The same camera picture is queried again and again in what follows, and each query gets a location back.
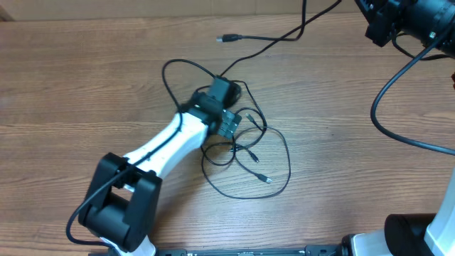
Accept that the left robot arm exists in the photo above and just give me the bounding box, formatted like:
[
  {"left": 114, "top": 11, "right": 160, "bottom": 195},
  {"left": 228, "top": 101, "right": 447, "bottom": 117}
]
[{"left": 77, "top": 76, "right": 242, "bottom": 255}]

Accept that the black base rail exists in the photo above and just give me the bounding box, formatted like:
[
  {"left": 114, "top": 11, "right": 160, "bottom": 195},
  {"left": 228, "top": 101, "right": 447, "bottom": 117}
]
[{"left": 157, "top": 245, "right": 348, "bottom": 256}]

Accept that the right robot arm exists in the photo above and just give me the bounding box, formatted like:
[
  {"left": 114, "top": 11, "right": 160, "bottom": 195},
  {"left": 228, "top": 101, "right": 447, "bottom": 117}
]
[{"left": 334, "top": 0, "right": 454, "bottom": 255}]

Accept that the black USB cable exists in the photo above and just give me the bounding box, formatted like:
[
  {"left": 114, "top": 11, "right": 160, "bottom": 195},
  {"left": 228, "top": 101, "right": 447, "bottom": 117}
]
[{"left": 215, "top": 0, "right": 343, "bottom": 78}]

